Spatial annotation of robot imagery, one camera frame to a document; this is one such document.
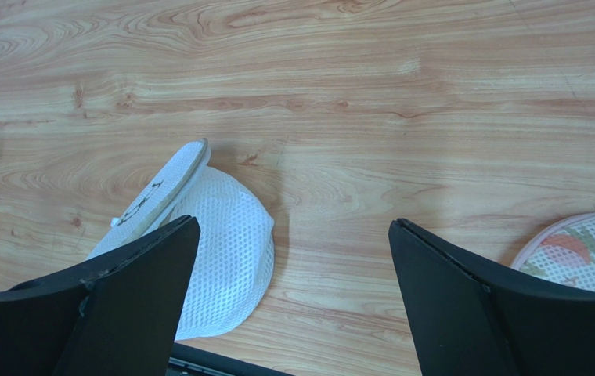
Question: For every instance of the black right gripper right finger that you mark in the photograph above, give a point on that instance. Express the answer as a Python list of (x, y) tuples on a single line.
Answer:
[(469, 315)]

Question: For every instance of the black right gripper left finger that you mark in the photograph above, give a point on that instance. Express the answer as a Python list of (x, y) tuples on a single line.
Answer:
[(114, 314)]

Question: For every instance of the white mesh laundry bag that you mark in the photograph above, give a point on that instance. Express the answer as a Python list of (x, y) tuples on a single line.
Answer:
[(235, 254)]

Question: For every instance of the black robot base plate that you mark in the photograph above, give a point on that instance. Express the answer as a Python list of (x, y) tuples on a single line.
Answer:
[(186, 360)]

